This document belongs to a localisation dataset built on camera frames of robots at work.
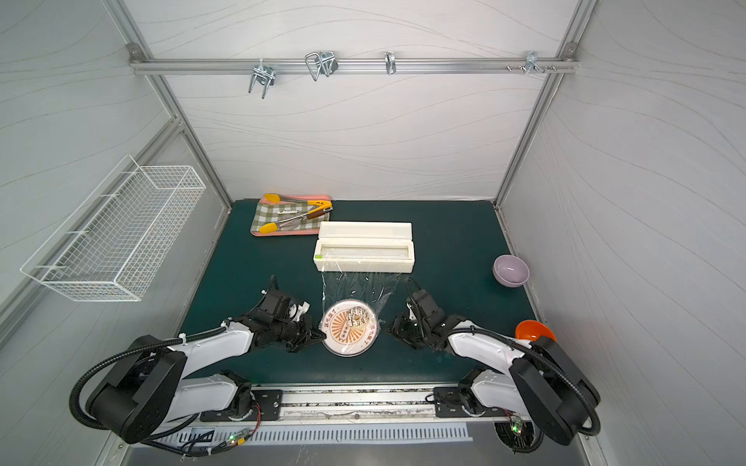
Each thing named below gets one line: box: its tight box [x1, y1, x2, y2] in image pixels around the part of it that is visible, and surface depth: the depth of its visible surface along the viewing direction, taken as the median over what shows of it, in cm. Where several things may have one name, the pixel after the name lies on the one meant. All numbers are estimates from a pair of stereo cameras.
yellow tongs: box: [259, 193, 334, 234], surface depth 113 cm
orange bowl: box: [514, 319, 558, 343], surface depth 84 cm
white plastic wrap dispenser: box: [312, 220, 415, 273], surface depth 98 cm
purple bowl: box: [492, 254, 531, 289], surface depth 97 cm
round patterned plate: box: [319, 299, 379, 359], surface depth 88 cm
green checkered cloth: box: [250, 201, 330, 233], surface depth 117 cm
